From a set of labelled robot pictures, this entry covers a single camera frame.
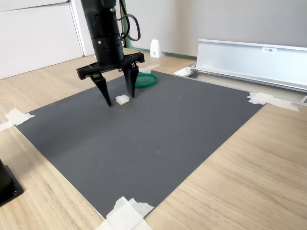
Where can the small white plastic terminal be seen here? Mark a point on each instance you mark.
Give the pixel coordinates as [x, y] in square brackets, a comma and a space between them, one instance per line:
[122, 99]

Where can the white tape piece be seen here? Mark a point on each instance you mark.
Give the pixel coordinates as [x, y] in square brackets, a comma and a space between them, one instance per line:
[261, 98]
[18, 116]
[127, 215]
[148, 69]

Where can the small white bracket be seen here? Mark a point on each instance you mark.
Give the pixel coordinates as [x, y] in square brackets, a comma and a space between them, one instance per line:
[155, 49]

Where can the dark grey mat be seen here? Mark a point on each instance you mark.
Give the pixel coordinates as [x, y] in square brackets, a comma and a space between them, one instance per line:
[144, 143]

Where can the white label sticker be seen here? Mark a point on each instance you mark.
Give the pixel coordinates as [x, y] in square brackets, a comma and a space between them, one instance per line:
[269, 50]

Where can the round green lid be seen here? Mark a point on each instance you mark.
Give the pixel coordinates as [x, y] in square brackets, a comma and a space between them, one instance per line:
[148, 81]

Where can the grey partition wall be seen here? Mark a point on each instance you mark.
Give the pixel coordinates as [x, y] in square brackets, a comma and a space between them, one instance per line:
[204, 21]

